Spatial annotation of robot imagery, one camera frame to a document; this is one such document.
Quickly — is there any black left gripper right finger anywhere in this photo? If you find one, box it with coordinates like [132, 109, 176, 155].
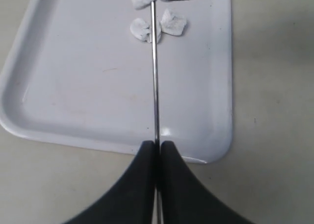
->
[159, 141, 248, 224]

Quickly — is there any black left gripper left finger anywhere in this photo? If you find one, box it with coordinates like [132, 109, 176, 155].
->
[66, 141, 157, 224]

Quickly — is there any thin metal skewer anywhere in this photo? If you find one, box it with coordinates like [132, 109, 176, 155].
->
[150, 1, 162, 224]

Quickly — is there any white plastic tray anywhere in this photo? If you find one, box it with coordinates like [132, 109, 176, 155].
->
[0, 0, 233, 163]

